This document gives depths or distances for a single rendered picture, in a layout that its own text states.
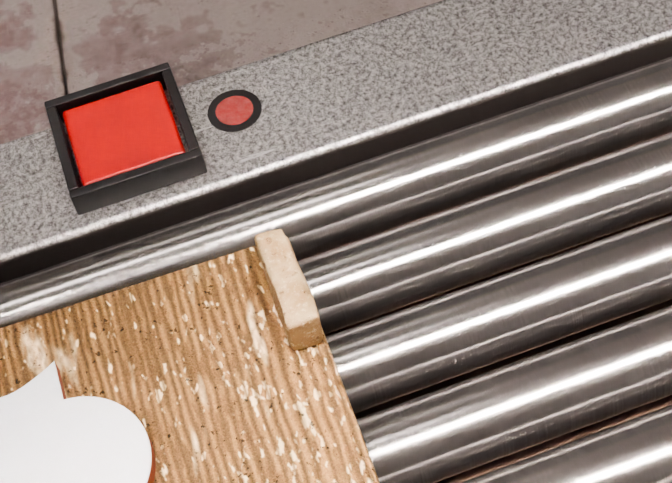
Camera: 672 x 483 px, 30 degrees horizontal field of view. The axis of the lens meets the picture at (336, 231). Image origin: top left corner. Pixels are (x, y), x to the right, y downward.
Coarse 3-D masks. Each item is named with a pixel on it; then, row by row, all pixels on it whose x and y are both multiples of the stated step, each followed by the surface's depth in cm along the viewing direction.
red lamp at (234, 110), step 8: (232, 96) 74; (240, 96) 74; (224, 104) 74; (232, 104) 73; (240, 104) 73; (248, 104) 73; (216, 112) 73; (224, 112) 73; (232, 112) 73; (240, 112) 73; (248, 112) 73; (224, 120) 73; (232, 120) 73; (240, 120) 73
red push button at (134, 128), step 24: (120, 96) 73; (144, 96) 73; (72, 120) 72; (96, 120) 72; (120, 120) 72; (144, 120) 72; (168, 120) 71; (72, 144) 71; (96, 144) 71; (120, 144) 71; (144, 144) 71; (168, 144) 70; (96, 168) 70; (120, 168) 70
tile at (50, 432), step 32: (32, 384) 61; (0, 416) 60; (32, 416) 60; (64, 416) 59; (96, 416) 59; (128, 416) 59; (0, 448) 59; (32, 448) 59; (64, 448) 58; (96, 448) 58; (128, 448) 58; (0, 480) 58; (32, 480) 58; (64, 480) 57; (96, 480) 57; (128, 480) 57
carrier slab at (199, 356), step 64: (256, 256) 65; (64, 320) 64; (128, 320) 63; (192, 320) 63; (256, 320) 62; (0, 384) 62; (64, 384) 61; (128, 384) 61; (192, 384) 61; (256, 384) 60; (320, 384) 60; (192, 448) 59; (256, 448) 58; (320, 448) 58
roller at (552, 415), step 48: (624, 336) 62; (480, 384) 61; (528, 384) 61; (576, 384) 61; (624, 384) 61; (384, 432) 60; (432, 432) 60; (480, 432) 60; (528, 432) 61; (384, 480) 60; (432, 480) 61
